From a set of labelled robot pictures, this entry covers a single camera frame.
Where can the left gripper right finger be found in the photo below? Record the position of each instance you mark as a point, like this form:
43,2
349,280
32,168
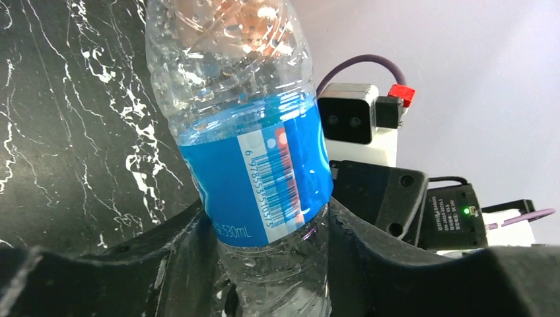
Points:
371,273

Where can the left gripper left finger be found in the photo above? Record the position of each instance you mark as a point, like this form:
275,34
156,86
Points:
171,270

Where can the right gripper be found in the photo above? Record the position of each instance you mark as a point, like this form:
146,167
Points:
389,198

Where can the blue label water bottle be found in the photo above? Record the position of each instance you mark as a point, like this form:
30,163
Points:
234,81

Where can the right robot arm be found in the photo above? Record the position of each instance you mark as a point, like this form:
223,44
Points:
438,214

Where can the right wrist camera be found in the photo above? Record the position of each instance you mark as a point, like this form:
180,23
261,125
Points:
360,124

